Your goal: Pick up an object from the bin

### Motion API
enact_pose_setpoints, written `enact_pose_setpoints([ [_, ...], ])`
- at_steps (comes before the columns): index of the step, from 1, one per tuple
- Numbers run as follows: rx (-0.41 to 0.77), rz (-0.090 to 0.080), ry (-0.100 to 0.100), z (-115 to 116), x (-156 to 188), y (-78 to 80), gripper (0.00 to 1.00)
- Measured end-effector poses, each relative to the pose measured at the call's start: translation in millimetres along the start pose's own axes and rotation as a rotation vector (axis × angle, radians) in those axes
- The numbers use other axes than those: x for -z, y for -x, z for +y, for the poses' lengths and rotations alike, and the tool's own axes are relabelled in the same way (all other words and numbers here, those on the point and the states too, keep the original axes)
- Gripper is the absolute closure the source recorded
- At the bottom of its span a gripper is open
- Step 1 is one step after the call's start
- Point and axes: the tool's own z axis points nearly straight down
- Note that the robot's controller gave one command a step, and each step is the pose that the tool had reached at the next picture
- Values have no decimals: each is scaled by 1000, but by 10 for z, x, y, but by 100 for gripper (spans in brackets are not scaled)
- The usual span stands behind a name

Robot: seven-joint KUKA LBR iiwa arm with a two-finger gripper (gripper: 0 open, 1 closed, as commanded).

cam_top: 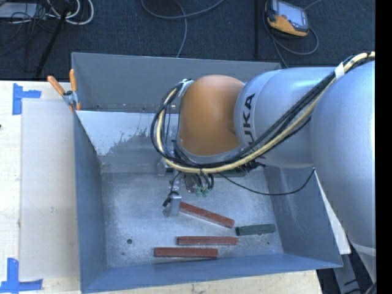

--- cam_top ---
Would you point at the grey metal bin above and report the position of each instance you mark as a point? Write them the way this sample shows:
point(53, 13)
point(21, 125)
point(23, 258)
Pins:
point(137, 213)

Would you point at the dark green flat block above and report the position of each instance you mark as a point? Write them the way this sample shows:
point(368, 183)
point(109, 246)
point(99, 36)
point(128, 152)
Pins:
point(255, 229)

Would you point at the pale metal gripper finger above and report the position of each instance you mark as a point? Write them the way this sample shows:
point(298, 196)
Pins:
point(174, 205)

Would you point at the red-brown flat block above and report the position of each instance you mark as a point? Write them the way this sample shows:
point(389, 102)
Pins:
point(208, 240)
point(186, 252)
point(208, 215)

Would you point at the pale wood board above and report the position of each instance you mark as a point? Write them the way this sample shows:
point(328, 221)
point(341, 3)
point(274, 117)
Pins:
point(46, 179)

